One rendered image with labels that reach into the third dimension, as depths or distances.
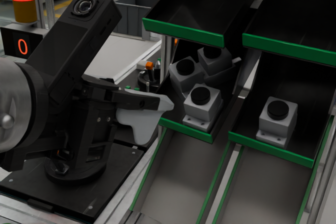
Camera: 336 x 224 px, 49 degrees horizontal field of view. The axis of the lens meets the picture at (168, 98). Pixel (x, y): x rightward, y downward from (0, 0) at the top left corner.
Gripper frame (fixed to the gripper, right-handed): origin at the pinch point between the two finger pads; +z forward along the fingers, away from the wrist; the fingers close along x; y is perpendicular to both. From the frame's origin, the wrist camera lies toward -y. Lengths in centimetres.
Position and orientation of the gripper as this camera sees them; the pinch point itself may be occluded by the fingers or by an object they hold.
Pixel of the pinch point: (139, 90)
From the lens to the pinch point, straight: 47.1
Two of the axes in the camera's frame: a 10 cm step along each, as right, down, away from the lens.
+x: 8.6, 2.8, -4.4
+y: -2.6, 9.6, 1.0
